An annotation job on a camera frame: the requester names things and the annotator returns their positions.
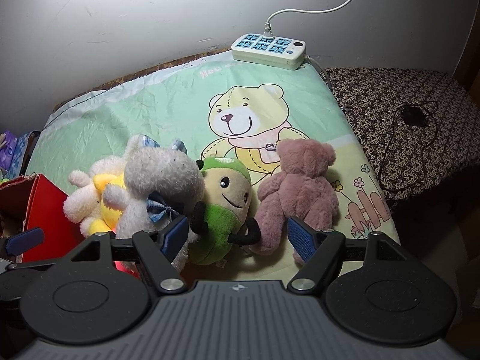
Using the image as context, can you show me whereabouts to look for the grey plush with blue bows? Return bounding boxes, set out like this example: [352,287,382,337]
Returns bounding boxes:
[114,134,205,271]

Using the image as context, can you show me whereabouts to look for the green plush toy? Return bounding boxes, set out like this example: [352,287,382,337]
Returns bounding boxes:
[187,156,261,267]

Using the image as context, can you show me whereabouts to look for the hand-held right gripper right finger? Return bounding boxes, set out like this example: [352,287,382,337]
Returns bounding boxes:
[286,216,406,293]

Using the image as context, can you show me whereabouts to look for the blue patterned packet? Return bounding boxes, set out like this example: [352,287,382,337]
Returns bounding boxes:
[15,130,38,175]

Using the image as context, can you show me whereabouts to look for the white plush toy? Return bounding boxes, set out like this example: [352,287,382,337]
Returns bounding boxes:
[63,156,126,233]

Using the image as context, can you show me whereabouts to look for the white and blue power strip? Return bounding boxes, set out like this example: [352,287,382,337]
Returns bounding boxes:
[231,33,306,70]

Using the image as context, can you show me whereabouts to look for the pink teddy bear plush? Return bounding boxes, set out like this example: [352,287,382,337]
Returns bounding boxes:
[257,138,340,267]

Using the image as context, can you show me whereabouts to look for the red cardboard box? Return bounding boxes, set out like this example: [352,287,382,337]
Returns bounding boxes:
[0,173,85,263]

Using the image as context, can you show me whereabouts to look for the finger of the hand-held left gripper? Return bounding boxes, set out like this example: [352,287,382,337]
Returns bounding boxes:
[0,227,46,258]

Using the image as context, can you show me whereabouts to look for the green bear printed blanket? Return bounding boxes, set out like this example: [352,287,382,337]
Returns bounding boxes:
[26,47,392,282]

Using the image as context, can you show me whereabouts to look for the yellow and pink plush toy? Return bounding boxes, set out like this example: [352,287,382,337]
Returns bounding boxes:
[90,172,130,271]

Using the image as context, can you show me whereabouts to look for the purple patterned packet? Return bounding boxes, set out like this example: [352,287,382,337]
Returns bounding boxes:
[0,131,19,175]

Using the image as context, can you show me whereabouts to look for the brown patterned covered bench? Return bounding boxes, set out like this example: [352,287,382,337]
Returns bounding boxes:
[323,67,480,211]

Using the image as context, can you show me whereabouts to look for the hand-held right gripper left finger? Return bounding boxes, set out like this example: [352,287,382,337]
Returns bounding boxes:
[69,215,190,295]

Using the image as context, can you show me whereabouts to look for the black power adapter with cable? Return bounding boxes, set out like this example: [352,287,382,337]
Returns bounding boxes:
[376,100,440,196]

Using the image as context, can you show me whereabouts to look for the grey power strip cord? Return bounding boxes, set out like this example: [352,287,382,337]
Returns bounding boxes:
[303,54,332,89]

